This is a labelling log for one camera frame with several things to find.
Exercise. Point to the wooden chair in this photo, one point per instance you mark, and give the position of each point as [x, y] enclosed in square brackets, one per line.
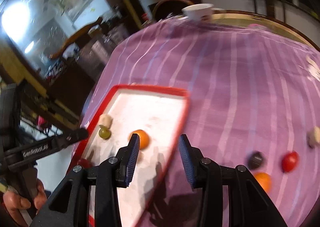
[73, 38]

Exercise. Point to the beige foam piece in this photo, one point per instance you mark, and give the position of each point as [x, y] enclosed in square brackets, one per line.
[105, 120]
[313, 137]

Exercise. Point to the red rimmed white tray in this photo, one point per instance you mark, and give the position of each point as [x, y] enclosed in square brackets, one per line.
[158, 110]

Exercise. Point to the purple striped tablecloth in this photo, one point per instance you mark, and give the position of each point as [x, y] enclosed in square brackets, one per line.
[249, 90]

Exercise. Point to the dark purple plum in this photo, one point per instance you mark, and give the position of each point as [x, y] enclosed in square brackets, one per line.
[256, 160]

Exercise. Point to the green grape ball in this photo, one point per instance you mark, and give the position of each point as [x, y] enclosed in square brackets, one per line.
[104, 132]

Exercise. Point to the red tomato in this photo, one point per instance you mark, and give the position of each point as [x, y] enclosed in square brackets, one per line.
[289, 161]
[84, 163]

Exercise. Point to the large orange back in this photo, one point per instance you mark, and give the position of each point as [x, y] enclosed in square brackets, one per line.
[264, 180]

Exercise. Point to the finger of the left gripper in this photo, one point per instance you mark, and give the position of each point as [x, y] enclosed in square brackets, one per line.
[66, 139]

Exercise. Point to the white mug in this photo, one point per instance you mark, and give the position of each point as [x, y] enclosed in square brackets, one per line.
[200, 12]

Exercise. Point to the person left hand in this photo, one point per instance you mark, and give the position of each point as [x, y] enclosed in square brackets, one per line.
[14, 203]

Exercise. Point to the small orange mandarin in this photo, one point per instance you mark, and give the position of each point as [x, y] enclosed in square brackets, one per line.
[143, 137]

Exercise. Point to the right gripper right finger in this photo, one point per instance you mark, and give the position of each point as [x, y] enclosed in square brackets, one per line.
[191, 160]

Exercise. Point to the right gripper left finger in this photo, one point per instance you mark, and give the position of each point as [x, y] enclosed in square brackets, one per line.
[127, 157]

